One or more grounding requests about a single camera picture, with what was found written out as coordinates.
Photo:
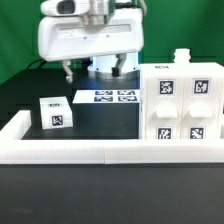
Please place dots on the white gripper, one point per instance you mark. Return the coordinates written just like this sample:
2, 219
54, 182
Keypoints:
67, 38

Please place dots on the small white tagged box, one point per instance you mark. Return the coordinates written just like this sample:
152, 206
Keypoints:
55, 112

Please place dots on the white cabinet body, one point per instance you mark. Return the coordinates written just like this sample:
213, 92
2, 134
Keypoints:
182, 65

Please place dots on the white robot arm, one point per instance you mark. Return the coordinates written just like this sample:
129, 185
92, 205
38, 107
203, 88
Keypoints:
99, 13

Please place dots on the white base tag plate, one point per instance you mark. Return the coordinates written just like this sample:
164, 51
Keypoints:
106, 96

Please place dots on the white U-shaped foam fence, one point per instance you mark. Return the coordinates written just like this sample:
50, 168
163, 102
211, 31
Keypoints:
14, 149

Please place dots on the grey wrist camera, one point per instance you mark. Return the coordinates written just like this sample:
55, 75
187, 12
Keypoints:
64, 7

